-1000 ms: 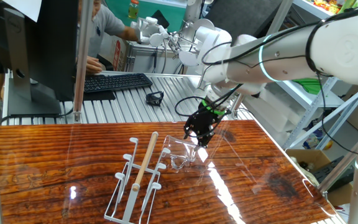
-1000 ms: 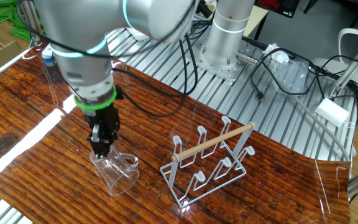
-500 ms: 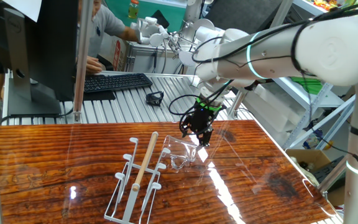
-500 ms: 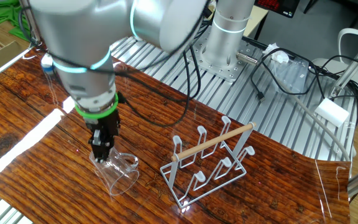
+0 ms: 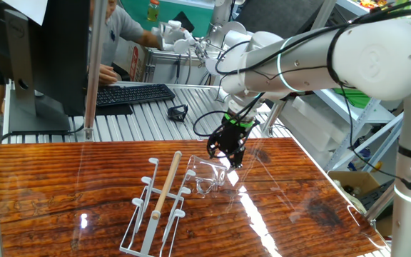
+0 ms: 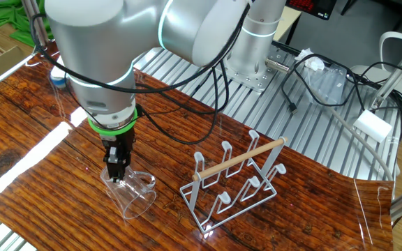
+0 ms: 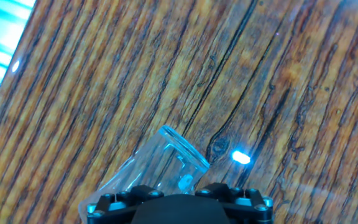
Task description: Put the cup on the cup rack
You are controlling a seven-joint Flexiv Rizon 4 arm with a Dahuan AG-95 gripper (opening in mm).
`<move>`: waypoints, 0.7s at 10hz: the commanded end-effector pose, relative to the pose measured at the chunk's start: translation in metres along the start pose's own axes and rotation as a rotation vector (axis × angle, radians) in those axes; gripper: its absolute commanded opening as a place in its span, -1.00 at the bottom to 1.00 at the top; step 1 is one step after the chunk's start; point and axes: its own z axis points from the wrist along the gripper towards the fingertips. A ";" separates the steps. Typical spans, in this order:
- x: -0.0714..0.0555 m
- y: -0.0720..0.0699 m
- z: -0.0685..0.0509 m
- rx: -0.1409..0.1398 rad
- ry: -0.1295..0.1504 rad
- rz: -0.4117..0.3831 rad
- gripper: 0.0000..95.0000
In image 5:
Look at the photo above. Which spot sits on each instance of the small black clip object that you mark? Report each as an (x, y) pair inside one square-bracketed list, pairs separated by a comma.
[(171, 112)]

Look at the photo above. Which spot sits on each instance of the black flat panel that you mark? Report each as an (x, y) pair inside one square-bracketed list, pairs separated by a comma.
[(184, 19)]

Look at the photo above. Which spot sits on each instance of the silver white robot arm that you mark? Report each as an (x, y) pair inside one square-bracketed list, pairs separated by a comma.
[(369, 57)]

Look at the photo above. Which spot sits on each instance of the black desk pad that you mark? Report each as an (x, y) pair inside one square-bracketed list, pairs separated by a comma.
[(116, 110)]

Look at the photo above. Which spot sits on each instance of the dark grey panel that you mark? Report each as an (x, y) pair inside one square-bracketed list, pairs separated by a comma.
[(280, 14)]

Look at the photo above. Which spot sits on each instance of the black computer keyboard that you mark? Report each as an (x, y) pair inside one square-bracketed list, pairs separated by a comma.
[(134, 94)]

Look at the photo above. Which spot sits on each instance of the white foam packing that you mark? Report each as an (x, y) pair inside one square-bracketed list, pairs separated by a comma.
[(319, 121)]

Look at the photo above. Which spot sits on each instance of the black plastic device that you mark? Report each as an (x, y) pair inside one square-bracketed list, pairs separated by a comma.
[(376, 198)]

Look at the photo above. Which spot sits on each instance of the wood grain table mat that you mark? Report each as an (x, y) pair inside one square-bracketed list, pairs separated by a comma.
[(66, 185)]

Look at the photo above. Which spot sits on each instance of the white paper sheet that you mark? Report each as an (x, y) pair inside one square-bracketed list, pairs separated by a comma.
[(27, 9)]

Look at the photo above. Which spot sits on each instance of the green drink bottle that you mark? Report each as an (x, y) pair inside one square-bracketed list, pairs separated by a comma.
[(152, 12)]

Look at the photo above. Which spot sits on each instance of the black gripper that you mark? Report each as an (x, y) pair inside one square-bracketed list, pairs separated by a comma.
[(230, 141)]

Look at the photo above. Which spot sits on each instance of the white carton red print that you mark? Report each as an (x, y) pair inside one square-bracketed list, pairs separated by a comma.
[(134, 62)]

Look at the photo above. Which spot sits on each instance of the silver metal case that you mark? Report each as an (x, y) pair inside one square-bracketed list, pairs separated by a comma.
[(162, 69)]

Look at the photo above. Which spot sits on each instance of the green backdrop board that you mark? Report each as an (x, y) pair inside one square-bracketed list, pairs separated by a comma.
[(137, 10)]

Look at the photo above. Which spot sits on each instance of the blue plastic bag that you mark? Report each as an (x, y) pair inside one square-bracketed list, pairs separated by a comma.
[(359, 160)]

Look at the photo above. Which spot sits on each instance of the grey metal pillar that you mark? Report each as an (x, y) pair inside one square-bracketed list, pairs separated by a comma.
[(221, 12)]

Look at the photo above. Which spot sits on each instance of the white haptic controller device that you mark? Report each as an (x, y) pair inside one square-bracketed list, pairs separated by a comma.
[(180, 44)]

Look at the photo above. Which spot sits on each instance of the clear glass cup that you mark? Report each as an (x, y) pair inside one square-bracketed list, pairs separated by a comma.
[(203, 167)]

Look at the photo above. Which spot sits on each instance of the brown cardboard box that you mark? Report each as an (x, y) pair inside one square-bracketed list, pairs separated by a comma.
[(355, 180)]

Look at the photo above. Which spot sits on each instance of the colourful toys pile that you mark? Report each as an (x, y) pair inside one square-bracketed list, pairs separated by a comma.
[(373, 3)]

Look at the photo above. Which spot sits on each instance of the white metal shelf rack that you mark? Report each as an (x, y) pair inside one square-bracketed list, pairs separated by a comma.
[(380, 116)]

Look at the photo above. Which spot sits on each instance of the person right hand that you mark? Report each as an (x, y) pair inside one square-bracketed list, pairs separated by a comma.
[(107, 75)]

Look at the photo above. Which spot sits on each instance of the seated person grey shirt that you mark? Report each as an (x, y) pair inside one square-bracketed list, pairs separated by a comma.
[(120, 32)]

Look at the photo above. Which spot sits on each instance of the black computer monitor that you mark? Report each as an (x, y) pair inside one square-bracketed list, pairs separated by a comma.
[(59, 53)]

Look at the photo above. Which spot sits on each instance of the person left forearm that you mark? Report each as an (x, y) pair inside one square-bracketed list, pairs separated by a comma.
[(152, 39)]

